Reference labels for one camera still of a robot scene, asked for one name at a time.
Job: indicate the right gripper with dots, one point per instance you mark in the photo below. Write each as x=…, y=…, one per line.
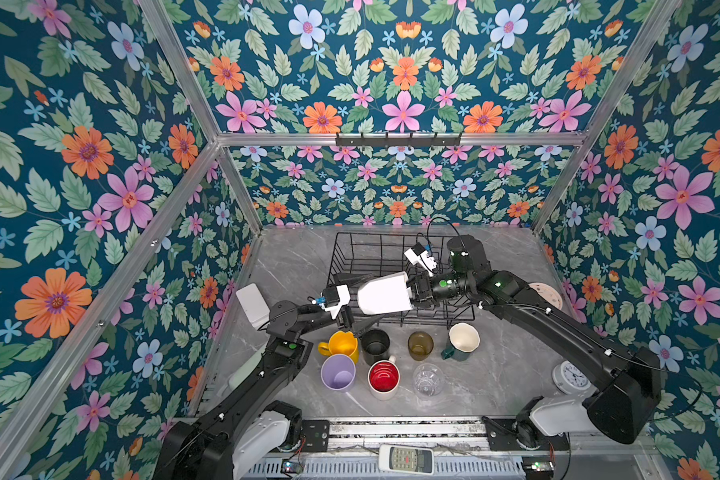
x=422, y=290

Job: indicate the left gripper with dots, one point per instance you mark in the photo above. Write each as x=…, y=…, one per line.
x=347, y=322

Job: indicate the green mug cream inside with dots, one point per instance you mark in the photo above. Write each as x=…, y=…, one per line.
x=463, y=340

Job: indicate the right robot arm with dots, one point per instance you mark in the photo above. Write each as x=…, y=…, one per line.
x=627, y=383

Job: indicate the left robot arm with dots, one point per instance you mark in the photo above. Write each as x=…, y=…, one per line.
x=221, y=444

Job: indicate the yellow mug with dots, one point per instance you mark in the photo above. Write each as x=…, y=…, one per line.
x=344, y=343

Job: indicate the amber glass cup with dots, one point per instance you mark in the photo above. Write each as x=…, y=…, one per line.
x=420, y=345

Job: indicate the black mug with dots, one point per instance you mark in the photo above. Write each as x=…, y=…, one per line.
x=375, y=346

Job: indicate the lilac cup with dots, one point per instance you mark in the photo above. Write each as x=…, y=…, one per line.
x=338, y=373

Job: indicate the white rectangular box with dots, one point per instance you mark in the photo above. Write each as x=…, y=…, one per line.
x=253, y=304

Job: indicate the red inside white mug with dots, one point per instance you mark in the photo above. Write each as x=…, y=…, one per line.
x=384, y=378

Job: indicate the clear glass cup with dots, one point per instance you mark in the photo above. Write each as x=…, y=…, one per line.
x=428, y=380

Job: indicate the pale green case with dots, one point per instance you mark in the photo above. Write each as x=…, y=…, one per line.
x=242, y=372

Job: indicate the white round alarm clock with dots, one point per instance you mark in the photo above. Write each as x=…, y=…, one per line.
x=569, y=379

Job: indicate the white remote control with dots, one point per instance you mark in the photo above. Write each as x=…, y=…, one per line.
x=406, y=460

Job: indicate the black wire dish rack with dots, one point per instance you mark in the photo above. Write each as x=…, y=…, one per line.
x=359, y=257

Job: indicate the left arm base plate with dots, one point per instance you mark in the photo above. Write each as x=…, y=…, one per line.
x=315, y=435

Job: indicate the black hook rail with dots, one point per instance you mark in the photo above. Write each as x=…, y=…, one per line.
x=415, y=140

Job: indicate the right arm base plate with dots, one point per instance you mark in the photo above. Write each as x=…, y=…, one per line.
x=504, y=434

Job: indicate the aluminium frame post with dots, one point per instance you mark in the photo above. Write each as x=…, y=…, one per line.
x=156, y=15

